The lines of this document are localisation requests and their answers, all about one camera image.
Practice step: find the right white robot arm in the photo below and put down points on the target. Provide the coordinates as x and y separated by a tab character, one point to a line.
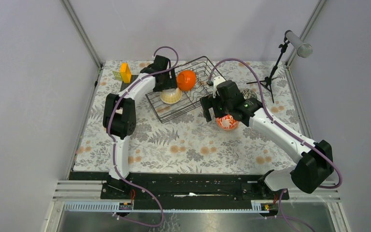
313	159

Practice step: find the red patterned white bowl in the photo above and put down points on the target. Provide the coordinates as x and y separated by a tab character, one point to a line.
227	123

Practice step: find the yellow dotted white bowl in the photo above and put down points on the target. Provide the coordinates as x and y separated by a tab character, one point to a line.
171	96

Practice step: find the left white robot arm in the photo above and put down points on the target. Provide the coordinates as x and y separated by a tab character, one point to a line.
119	116

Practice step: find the orange bowl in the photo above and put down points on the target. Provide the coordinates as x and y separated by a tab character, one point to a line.
186	80

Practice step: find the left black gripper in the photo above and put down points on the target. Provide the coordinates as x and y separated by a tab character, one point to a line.
171	83

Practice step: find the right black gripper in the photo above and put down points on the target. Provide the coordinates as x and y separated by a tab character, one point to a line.
210	101

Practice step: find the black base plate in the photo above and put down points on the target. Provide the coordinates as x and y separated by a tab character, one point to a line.
149	191

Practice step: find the black wire dish rack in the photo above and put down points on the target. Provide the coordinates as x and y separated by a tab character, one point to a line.
190	100

